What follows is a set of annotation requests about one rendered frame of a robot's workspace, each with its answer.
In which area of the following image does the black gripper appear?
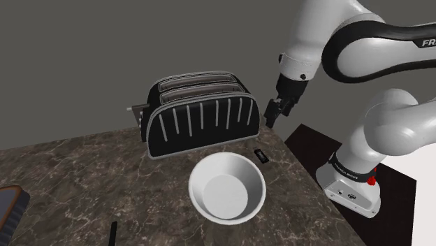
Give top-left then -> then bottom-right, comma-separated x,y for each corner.
263,73 -> 310,129

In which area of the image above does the white bowl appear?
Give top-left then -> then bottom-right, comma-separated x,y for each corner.
188,152 -> 267,226

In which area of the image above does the black two-slot toaster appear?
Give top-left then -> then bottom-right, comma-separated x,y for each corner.
126,71 -> 261,161

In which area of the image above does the thin black stick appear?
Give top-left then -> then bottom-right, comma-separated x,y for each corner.
108,221 -> 118,246

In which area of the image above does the dark robot stand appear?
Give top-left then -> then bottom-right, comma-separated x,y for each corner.
284,123 -> 417,246

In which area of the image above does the dark brown-edged rounded object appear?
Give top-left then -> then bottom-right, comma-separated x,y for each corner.
0,184 -> 31,244

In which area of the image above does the small black flat device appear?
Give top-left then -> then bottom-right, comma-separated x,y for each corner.
253,146 -> 270,165

